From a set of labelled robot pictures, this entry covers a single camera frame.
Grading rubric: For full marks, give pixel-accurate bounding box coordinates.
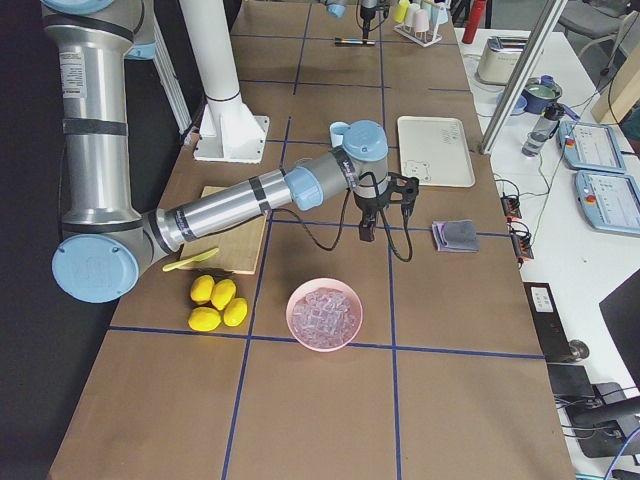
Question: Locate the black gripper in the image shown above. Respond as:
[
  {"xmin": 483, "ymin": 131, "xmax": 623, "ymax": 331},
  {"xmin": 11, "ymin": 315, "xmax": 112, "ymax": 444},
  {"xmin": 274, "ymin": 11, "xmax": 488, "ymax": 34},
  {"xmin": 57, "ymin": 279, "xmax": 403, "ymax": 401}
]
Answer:
[
  {"xmin": 354, "ymin": 184, "xmax": 390, "ymax": 242},
  {"xmin": 360, "ymin": 0, "xmax": 376, "ymax": 41}
]

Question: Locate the steel muddler black tip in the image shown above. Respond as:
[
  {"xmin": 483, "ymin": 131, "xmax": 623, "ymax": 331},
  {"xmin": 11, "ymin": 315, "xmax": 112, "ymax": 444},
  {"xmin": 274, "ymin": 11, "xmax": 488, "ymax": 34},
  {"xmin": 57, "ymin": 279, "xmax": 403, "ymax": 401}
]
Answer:
[{"xmin": 334, "ymin": 37, "xmax": 376, "ymax": 47}]

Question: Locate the light blue cup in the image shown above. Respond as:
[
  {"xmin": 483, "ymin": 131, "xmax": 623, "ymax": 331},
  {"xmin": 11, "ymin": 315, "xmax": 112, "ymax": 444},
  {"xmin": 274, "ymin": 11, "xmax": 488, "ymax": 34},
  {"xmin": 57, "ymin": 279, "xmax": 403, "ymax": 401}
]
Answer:
[{"xmin": 329, "ymin": 121, "xmax": 350, "ymax": 148}]

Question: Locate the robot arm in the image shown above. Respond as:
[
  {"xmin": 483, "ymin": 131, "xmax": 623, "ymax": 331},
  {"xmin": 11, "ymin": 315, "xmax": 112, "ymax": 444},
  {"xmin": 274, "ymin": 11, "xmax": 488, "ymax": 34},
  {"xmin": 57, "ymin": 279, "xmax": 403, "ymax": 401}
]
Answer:
[
  {"xmin": 42, "ymin": 1, "xmax": 392, "ymax": 303},
  {"xmin": 324, "ymin": 0, "xmax": 385, "ymax": 46}
]

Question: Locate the yellow cup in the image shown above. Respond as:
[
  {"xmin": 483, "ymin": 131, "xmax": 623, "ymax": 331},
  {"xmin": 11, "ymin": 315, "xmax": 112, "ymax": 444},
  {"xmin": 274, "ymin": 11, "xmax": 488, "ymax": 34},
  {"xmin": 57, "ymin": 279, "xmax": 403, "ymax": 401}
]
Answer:
[{"xmin": 392, "ymin": 0, "xmax": 411, "ymax": 24}]

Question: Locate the white cup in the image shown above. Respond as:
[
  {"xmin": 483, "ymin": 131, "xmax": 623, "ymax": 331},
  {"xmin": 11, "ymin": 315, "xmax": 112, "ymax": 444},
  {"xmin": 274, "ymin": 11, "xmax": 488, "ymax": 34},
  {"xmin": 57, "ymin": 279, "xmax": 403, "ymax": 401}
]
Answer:
[{"xmin": 403, "ymin": 3, "xmax": 421, "ymax": 28}]

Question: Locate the pink cup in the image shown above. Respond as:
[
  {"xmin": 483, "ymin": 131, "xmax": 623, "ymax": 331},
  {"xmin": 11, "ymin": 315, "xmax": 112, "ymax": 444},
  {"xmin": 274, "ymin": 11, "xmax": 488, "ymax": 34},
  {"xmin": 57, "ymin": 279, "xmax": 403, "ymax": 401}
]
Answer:
[{"xmin": 413, "ymin": 9, "xmax": 430, "ymax": 34}]

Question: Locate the white cup rack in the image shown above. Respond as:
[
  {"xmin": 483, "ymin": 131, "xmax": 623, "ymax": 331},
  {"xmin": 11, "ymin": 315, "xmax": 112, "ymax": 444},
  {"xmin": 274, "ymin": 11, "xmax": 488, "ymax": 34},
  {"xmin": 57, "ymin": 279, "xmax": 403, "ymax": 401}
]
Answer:
[{"xmin": 392, "ymin": 0, "xmax": 451, "ymax": 47}]

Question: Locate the clear ice cube pile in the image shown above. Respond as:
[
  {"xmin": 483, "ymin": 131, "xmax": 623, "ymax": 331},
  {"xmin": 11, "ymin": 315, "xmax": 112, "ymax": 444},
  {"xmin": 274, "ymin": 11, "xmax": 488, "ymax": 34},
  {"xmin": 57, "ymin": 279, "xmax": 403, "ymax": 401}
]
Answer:
[{"xmin": 291, "ymin": 288, "xmax": 358, "ymax": 348}]

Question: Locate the grey folded cloth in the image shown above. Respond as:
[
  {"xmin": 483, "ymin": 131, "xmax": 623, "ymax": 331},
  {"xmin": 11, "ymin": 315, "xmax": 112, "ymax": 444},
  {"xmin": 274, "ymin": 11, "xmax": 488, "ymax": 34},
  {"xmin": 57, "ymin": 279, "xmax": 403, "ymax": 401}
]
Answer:
[{"xmin": 432, "ymin": 219, "xmax": 480, "ymax": 253}]

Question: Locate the pink bowl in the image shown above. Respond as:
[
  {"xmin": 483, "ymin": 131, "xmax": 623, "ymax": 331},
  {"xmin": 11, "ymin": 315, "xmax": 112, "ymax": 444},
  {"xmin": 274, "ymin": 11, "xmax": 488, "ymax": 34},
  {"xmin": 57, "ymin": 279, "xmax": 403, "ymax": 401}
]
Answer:
[{"xmin": 286, "ymin": 278, "xmax": 363, "ymax": 352}]

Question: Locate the cream bear tray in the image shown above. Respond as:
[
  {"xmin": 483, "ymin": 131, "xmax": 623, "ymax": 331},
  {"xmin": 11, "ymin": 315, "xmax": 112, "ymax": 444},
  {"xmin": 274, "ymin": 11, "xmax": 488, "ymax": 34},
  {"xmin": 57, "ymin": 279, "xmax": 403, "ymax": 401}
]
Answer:
[{"xmin": 397, "ymin": 116, "xmax": 475, "ymax": 188}]

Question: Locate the red bottle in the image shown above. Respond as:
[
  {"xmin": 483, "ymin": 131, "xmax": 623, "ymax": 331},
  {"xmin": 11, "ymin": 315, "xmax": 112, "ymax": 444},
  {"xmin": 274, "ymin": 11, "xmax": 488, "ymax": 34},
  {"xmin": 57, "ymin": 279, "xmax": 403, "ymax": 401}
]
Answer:
[{"xmin": 462, "ymin": 0, "xmax": 487, "ymax": 44}]

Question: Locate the wooden cutting board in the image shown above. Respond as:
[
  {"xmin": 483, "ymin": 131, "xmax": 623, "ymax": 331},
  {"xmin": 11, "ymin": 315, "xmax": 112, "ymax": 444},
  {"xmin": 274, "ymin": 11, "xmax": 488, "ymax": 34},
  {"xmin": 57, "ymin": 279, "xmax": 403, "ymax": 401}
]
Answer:
[{"xmin": 180, "ymin": 216, "xmax": 266, "ymax": 275}]

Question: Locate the cream toaster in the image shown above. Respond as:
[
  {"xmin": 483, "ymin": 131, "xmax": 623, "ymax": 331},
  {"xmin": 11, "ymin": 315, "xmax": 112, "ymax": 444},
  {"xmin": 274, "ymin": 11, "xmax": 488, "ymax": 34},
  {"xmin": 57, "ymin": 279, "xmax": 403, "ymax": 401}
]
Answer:
[{"xmin": 476, "ymin": 36, "xmax": 528, "ymax": 86}]

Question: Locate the green knife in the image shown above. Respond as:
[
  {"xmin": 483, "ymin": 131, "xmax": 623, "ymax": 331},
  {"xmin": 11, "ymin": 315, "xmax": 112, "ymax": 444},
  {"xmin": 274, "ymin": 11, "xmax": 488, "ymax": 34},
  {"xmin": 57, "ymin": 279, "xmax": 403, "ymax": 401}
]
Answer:
[{"xmin": 162, "ymin": 247, "xmax": 219, "ymax": 272}]

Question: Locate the yellow lemon pile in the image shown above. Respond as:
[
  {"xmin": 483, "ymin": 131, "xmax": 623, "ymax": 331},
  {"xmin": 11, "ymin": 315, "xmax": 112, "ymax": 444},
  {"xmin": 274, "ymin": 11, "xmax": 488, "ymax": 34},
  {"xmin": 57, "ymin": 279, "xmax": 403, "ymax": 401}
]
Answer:
[{"xmin": 187, "ymin": 275, "xmax": 249, "ymax": 332}]

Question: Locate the blue bowl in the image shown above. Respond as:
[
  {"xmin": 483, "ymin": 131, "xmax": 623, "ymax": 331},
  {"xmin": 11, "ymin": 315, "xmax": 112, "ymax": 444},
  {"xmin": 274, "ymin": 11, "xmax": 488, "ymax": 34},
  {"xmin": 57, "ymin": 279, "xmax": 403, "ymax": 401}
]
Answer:
[{"xmin": 494, "ymin": 91, "xmax": 529, "ymax": 117}]

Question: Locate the blue saucepan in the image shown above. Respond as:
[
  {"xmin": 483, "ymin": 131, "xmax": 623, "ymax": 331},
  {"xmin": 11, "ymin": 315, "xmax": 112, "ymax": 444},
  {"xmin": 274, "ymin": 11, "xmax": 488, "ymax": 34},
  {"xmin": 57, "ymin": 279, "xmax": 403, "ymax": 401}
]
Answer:
[{"xmin": 522, "ymin": 75, "xmax": 563, "ymax": 114}]

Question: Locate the clear water bottle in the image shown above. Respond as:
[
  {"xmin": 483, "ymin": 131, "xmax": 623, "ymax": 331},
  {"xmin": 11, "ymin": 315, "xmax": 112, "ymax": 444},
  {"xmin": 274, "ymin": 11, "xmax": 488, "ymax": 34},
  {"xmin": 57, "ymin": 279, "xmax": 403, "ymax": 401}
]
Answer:
[{"xmin": 521, "ymin": 102, "xmax": 565, "ymax": 157}]

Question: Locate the far teach pendant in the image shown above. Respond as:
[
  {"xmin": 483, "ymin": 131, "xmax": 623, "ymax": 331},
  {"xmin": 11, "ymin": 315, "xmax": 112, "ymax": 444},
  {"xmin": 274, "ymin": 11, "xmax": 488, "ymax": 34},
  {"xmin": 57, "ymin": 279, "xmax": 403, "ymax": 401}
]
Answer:
[{"xmin": 557, "ymin": 120, "xmax": 626, "ymax": 173}]

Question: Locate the teach pendant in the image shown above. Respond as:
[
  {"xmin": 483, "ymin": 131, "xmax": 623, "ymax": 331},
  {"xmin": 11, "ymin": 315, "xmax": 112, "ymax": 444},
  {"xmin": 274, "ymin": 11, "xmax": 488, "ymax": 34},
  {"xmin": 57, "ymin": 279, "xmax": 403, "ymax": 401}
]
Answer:
[
  {"xmin": 557, "ymin": 120, "xmax": 626, "ymax": 173},
  {"xmin": 574, "ymin": 170, "xmax": 639, "ymax": 236}
]

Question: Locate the near teach pendant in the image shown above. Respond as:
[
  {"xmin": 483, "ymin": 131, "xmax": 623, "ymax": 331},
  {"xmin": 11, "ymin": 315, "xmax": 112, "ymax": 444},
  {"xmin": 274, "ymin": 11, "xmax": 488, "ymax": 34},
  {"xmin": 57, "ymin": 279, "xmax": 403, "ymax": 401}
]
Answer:
[{"xmin": 574, "ymin": 170, "xmax": 639, "ymax": 236}]

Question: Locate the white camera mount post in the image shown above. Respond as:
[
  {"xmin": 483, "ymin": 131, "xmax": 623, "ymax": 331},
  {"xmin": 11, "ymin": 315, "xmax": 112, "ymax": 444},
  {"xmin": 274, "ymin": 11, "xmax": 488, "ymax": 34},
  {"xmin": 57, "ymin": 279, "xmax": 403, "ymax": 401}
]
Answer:
[{"xmin": 180, "ymin": 0, "xmax": 270, "ymax": 164}]

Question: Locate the aluminium frame post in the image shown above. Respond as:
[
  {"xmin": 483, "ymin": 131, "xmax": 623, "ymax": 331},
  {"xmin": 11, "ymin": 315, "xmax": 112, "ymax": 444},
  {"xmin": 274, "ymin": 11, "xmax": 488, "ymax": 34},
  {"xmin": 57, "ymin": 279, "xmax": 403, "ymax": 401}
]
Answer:
[{"xmin": 479, "ymin": 0, "xmax": 568, "ymax": 154}]

